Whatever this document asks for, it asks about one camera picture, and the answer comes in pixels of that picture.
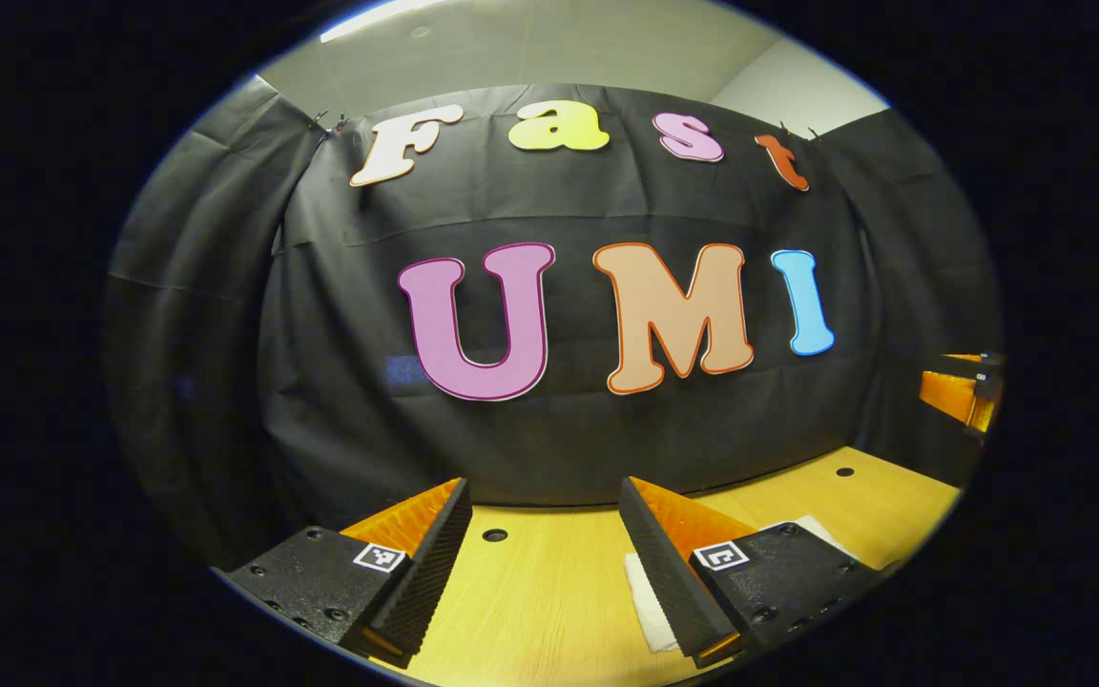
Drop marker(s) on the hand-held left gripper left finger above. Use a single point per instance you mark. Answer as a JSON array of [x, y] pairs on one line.
[[430, 572]]

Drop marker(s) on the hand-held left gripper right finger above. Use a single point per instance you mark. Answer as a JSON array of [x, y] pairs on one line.
[[669, 572]]

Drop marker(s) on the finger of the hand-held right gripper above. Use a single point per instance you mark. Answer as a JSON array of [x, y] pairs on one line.
[[955, 396], [979, 359]]

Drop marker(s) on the cream white jeans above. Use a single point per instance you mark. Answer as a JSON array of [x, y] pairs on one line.
[[650, 601]]

